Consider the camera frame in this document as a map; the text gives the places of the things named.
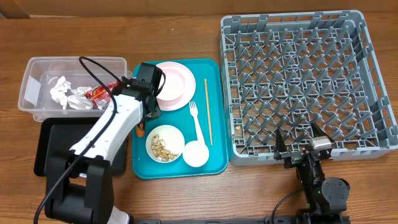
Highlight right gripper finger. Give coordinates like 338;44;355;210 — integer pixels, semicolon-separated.
274;129;287;154
310;122;329;138

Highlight orange carrot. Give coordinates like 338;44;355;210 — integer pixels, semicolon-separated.
135;123;145;138

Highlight red snack wrapper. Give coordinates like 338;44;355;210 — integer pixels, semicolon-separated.
84;85;111;110

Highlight white bowl with nuts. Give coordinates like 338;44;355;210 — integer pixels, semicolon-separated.
146;125;185;163

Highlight large white tissue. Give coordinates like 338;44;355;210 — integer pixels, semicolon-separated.
67;86;93;110

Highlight small white tissue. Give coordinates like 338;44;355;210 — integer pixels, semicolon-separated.
50;76;71;110

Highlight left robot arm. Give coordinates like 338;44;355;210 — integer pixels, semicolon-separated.
36;78;164;223

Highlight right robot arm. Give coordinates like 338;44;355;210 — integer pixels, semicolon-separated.
270;123;350;224

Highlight grey dishwasher rack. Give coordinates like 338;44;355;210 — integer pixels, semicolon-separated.
220;10;397;166

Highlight pink white plate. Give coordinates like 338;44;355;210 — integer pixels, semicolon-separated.
156;62;196;111

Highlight white plastic fork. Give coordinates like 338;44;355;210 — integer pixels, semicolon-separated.
189;101;205;143

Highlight wooden chopstick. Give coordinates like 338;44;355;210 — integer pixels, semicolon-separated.
204;78;213;146

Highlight teal plastic tray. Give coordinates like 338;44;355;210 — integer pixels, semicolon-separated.
132;58;228;179

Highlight small white round cup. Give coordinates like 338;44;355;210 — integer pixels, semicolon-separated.
182;141;210;167

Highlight clear plastic bin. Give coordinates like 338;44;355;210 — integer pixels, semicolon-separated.
17;56;134;123

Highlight black plastic tray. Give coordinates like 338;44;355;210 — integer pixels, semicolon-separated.
33;117;127;177

